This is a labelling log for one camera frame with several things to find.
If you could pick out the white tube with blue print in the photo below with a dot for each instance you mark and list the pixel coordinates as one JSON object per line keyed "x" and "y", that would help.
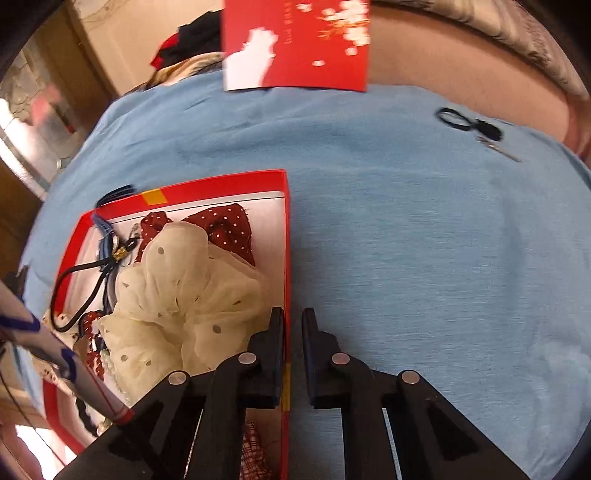
{"x": 46, "y": 346}

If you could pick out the red plaid cloth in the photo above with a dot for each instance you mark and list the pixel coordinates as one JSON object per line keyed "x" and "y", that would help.
{"x": 255, "y": 450}

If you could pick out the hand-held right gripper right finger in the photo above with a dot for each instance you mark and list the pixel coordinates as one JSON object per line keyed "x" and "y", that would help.
{"x": 308, "y": 355}

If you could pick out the blue hair clip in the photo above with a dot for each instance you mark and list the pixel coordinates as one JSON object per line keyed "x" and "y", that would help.
{"x": 108, "y": 240}

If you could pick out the striped floral pillow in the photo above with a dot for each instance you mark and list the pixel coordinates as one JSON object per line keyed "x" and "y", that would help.
{"x": 531, "y": 41}

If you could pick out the pink sofa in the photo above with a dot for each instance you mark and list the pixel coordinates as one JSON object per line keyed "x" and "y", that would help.
{"x": 461, "y": 69}

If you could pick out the dark red polka dot scrunchie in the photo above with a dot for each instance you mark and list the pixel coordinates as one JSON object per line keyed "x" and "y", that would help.
{"x": 221, "y": 226}

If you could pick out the red floral box lid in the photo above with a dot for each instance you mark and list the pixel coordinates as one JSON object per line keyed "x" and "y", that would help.
{"x": 314, "y": 50}

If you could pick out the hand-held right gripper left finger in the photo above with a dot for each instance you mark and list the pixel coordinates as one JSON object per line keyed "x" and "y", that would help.
{"x": 277, "y": 350}

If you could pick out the silver metal hair clip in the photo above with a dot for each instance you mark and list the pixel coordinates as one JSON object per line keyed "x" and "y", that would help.
{"x": 501, "y": 150}

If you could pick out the light blue towel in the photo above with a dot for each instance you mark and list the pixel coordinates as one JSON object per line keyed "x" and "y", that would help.
{"x": 415, "y": 254}

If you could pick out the red and white box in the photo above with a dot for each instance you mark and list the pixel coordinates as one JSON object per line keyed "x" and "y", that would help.
{"x": 272, "y": 221}

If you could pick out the pile of clothes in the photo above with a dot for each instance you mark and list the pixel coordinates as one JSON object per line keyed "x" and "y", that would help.
{"x": 194, "y": 50}

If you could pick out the cream dotted organza scrunchie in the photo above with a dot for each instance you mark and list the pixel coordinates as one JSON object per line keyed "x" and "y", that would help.
{"x": 184, "y": 286}

